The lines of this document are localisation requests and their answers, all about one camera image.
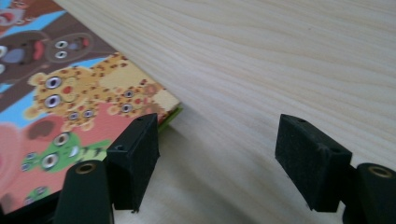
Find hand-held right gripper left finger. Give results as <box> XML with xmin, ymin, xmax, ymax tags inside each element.
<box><xmin>106</xmin><ymin>112</ymin><xmax>161</xmax><ymax>214</ymax></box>

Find colourful animal picture book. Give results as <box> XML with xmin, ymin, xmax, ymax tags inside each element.
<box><xmin>0</xmin><ymin>0</ymin><xmax>181</xmax><ymax>216</ymax></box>

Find white caterpillar picture book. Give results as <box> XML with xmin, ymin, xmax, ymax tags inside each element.
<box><xmin>157</xmin><ymin>105</ymin><xmax>184</xmax><ymax>133</ymax></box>

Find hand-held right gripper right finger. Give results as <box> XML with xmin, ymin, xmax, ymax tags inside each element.
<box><xmin>275</xmin><ymin>113</ymin><xmax>353</xmax><ymax>213</ymax></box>

